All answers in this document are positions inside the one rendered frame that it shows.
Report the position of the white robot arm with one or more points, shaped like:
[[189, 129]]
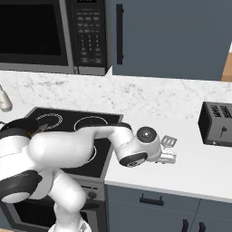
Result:
[[63, 148]]

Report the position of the blue-grey low cupboard door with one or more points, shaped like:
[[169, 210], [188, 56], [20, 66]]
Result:
[[217, 219], [145, 220]]

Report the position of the steel microwave oven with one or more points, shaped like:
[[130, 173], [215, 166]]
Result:
[[87, 33]]

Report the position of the grey slotted spatula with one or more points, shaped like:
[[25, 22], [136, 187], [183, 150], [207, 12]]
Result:
[[168, 141]]

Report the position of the black microwave door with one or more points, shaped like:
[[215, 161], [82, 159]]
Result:
[[30, 30]]

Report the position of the blue-grey tall cupboard door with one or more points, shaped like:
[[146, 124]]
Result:
[[172, 36]]

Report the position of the black oven knob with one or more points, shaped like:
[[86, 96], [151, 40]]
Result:
[[92, 195]]

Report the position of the blue-grey drawer front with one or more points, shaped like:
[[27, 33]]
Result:
[[127, 196]]

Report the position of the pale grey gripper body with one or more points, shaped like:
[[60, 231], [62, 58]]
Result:
[[168, 157]]

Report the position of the black hob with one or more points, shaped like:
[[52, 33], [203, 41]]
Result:
[[90, 120]]

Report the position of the yellow lemon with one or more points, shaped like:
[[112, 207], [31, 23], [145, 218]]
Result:
[[29, 134]]

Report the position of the black toaster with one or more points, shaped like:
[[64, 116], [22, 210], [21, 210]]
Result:
[[216, 125]]

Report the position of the pale beige shaker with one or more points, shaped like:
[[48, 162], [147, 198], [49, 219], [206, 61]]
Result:
[[4, 101]]

